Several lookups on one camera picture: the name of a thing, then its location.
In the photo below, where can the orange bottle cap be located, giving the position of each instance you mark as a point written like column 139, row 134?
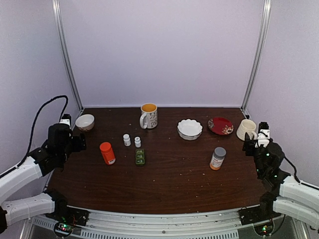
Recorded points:
column 105, row 147

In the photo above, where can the cream ribbed mug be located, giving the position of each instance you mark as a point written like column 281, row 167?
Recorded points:
column 246, row 126

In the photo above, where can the aluminium frame post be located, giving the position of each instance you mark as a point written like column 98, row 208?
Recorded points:
column 264, row 26
column 65, row 54

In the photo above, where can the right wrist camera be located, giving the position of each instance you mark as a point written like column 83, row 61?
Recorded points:
column 263, row 129

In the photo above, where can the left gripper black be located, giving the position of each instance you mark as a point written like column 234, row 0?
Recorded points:
column 77, row 147

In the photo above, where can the red floral plate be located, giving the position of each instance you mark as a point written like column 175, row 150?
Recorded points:
column 220, row 126

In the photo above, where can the small white tea cup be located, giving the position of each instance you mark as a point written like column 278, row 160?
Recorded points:
column 85, row 122

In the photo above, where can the white fluted bowl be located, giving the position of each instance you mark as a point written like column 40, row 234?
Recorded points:
column 189, row 129

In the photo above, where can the green pill organizer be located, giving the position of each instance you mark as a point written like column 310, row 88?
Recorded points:
column 140, row 157

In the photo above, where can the floral mug yellow inside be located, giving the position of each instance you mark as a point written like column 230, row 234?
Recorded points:
column 149, row 116

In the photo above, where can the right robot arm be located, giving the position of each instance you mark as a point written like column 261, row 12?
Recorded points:
column 286, row 194

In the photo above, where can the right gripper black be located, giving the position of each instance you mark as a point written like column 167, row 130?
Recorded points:
column 248, row 144

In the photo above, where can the left aluminium frame post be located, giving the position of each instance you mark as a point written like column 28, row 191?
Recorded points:
column 65, row 54

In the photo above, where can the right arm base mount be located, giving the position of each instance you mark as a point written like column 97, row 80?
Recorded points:
column 259, row 214

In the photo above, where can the small white pill bottle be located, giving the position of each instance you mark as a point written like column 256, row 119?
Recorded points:
column 126, row 139

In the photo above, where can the aluminium front rail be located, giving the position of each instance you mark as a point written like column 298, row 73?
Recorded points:
column 227, row 223

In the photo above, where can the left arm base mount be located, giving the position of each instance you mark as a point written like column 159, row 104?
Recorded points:
column 64, row 213

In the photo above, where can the large orange pill bottle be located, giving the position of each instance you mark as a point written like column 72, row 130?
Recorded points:
column 109, row 157

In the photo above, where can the amber bottle grey cap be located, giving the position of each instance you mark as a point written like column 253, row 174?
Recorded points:
column 217, row 158

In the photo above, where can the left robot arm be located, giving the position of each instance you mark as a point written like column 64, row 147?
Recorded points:
column 40, row 162

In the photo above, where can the right aluminium frame post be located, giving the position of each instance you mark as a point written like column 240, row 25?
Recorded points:
column 264, row 26

